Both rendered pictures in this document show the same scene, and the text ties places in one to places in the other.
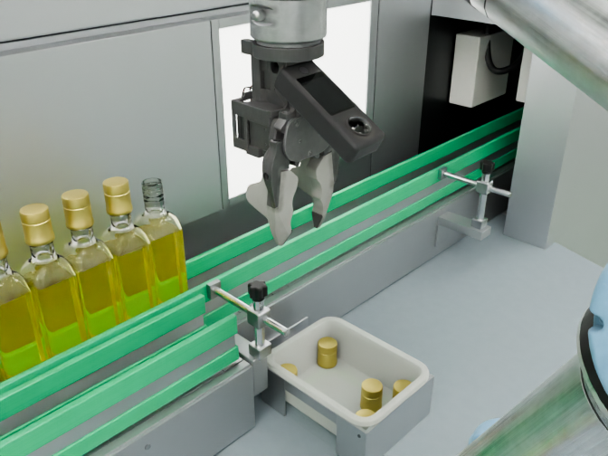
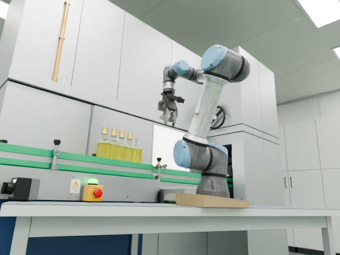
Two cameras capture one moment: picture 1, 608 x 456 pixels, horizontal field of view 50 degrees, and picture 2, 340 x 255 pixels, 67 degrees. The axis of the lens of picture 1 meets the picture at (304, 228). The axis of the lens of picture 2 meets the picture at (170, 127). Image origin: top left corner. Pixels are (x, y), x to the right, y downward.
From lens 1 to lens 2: 1.05 m
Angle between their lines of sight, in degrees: 43
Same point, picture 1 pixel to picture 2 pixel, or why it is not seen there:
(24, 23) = (118, 107)
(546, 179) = (241, 181)
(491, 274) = not seen: hidden behind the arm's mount
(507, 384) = not seen: hidden behind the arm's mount
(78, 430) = (115, 167)
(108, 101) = (129, 128)
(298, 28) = (170, 85)
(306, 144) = (171, 105)
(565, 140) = (244, 169)
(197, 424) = (140, 186)
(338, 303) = not seen: hidden behind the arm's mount
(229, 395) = (149, 184)
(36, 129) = (114, 126)
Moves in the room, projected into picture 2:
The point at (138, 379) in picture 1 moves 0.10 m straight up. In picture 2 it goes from (129, 164) to (131, 145)
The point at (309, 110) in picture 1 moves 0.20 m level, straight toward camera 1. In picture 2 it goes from (171, 96) to (170, 80)
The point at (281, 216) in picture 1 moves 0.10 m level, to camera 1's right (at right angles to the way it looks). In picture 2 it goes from (166, 116) to (184, 117)
